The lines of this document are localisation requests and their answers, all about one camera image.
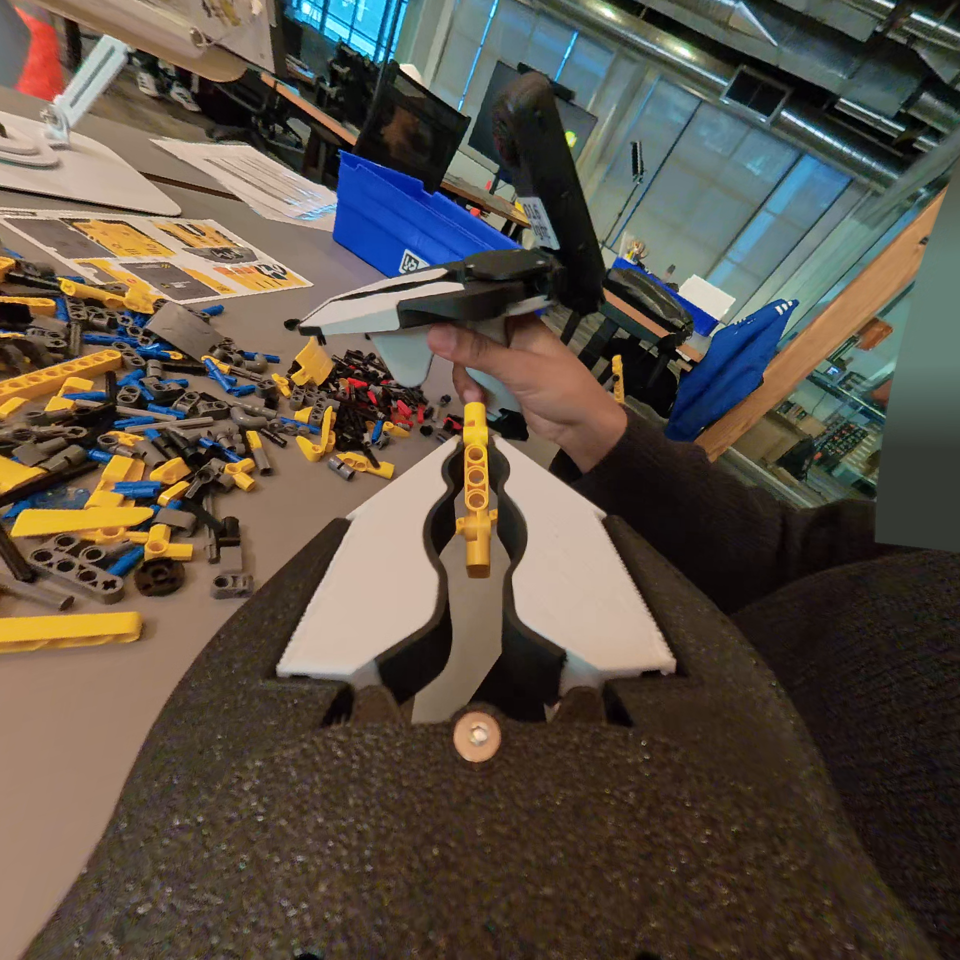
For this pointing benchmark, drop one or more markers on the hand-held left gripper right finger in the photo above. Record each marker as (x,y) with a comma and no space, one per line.
(592,592)

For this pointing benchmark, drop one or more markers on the person's right forearm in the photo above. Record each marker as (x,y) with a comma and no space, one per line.
(712,525)

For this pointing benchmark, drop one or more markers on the pile of mixed building pieces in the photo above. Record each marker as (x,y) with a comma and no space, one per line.
(112,517)

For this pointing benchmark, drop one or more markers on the yellow grey sticker sheet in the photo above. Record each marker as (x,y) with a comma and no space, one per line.
(112,240)

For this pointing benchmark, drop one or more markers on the black office chair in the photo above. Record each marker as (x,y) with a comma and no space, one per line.
(645,296)

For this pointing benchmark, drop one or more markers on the wooden slanted beam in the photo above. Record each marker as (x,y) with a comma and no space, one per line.
(825,322)

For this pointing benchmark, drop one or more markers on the yellow curved panel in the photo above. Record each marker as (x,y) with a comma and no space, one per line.
(315,360)

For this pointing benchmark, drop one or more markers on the person's right hand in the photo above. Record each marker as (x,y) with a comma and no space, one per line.
(555,382)

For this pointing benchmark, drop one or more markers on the pile of black red pins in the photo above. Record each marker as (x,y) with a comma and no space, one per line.
(367,397)

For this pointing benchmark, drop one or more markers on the book stand with white base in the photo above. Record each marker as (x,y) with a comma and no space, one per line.
(97,187)

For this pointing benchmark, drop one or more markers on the blue plastic bin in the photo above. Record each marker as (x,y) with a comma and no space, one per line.
(390,217)

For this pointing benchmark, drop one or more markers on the black glossy panel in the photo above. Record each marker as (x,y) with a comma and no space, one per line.
(412,127)

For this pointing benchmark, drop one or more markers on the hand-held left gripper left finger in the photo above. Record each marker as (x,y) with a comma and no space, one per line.
(360,592)

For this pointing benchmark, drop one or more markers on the open instruction booklet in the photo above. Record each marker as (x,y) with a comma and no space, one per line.
(247,37)

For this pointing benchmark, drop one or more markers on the black monitor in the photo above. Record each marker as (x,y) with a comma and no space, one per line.
(484,97)

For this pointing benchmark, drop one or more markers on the yellow holed connector assembly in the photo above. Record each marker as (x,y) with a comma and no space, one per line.
(476,555)

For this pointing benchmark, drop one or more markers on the white printed paper sheet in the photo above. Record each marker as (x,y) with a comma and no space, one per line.
(247,180)

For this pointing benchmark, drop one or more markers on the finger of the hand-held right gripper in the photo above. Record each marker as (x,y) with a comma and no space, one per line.
(360,322)
(375,289)

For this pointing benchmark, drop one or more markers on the dark grey slanted panel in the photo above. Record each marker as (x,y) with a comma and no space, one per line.
(180,330)

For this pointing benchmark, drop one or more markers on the long yellow holed beam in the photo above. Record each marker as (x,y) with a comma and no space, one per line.
(67,373)

